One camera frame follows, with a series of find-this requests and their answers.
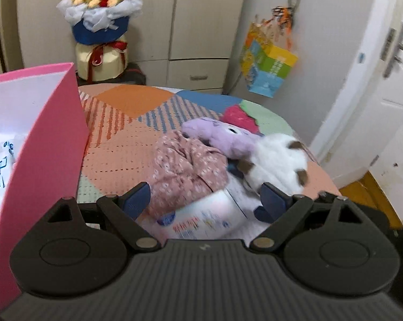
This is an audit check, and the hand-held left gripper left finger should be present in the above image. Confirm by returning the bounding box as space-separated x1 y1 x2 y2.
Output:
34 182 161 252

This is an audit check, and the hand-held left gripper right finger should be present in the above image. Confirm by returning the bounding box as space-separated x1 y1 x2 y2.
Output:
249 182 374 253

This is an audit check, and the white brown plush toy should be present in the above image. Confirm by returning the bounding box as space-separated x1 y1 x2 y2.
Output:
237 133 309 202

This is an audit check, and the pink floral cloth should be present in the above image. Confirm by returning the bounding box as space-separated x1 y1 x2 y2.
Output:
145 130 229 221

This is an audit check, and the white wet wipes packet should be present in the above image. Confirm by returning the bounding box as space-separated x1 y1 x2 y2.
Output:
156 189 250 241

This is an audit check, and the purple plush toy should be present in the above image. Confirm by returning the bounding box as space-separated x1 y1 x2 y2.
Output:
181 117 265 161

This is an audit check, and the pink strawberry plush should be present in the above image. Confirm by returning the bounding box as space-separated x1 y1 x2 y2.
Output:
220 104 259 134

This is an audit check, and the pink cardboard box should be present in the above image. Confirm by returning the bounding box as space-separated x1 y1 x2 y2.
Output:
0 62 90 312

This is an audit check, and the white blue tissue packet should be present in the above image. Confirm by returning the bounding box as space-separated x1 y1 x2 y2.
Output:
0 130 29 239

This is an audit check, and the black suitcase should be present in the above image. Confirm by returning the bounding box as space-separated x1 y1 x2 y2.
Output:
76 63 146 86

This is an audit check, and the colourful paper gift bag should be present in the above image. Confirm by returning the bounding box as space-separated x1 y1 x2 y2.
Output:
240 23 299 99

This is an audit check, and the white door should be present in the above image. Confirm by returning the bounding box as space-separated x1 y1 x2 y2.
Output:
310 0 403 231

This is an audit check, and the yellow flower bouquet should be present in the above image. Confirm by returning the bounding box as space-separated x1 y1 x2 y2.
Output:
56 0 144 82

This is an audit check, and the beige wardrobe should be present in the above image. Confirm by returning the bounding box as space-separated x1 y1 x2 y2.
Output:
16 0 250 94

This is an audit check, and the key bundle with orange lanyard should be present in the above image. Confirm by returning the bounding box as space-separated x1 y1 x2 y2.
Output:
270 0 302 38

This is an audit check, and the metal door handle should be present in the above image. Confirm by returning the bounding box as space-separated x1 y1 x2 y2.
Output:
382 22 403 77

